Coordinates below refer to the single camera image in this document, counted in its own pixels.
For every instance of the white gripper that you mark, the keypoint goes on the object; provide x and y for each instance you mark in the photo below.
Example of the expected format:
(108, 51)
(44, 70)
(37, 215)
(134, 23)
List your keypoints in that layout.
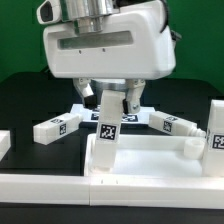
(96, 40)

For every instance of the white square desk top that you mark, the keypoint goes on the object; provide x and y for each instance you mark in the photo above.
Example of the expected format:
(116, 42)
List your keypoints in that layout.
(150, 155)

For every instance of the white front obstacle bar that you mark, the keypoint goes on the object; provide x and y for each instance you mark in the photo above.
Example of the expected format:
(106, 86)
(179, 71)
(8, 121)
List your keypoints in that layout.
(113, 191)

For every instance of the white obstacle bar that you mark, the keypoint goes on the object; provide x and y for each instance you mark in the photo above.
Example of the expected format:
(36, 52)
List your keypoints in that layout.
(113, 191)
(5, 143)

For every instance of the white left obstacle bar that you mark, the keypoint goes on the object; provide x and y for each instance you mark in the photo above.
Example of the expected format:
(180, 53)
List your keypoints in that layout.
(5, 143)

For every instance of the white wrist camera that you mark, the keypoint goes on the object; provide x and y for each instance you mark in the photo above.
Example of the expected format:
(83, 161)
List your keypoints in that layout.
(49, 12)

